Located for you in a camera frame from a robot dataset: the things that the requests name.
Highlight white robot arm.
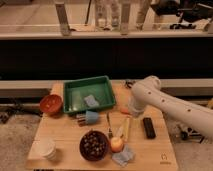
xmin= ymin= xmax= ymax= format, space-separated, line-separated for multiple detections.
xmin=128 ymin=76 xmax=213 ymax=139

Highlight green plastic tray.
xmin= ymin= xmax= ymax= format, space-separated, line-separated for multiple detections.
xmin=63 ymin=76 xmax=116 ymax=115

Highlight blue sponge in tray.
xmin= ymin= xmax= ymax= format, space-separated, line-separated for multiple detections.
xmin=84 ymin=95 xmax=99 ymax=107

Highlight orange carrot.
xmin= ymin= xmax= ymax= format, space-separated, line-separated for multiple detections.
xmin=120 ymin=108 xmax=130 ymax=115

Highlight blue cup with brush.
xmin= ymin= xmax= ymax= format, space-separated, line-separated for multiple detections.
xmin=76 ymin=111 xmax=99 ymax=126

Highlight metal fork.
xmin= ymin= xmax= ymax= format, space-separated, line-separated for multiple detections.
xmin=106 ymin=113 xmax=113 ymax=139

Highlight wooden board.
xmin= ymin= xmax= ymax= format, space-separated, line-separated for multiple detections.
xmin=25 ymin=81 xmax=179 ymax=171

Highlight red bowl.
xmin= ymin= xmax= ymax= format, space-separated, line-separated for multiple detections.
xmin=39 ymin=94 xmax=63 ymax=115

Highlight apple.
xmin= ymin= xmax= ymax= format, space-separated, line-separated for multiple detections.
xmin=110 ymin=137 xmax=124 ymax=153

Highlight dark bowl with food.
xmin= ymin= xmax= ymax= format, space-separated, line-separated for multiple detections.
xmin=79 ymin=130 xmax=109 ymax=161

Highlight black remote control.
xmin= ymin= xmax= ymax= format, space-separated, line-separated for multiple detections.
xmin=143 ymin=117 xmax=156 ymax=139

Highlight blue cloth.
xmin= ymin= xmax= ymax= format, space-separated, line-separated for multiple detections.
xmin=112 ymin=145 xmax=134 ymax=167

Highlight white stacked bowls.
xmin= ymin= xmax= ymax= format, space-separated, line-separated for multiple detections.
xmin=36 ymin=139 xmax=56 ymax=160

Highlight black office chair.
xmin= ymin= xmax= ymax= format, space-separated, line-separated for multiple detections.
xmin=151 ymin=0 xmax=213 ymax=29

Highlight black handled scissors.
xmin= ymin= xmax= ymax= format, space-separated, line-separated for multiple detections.
xmin=125 ymin=80 xmax=136 ymax=89

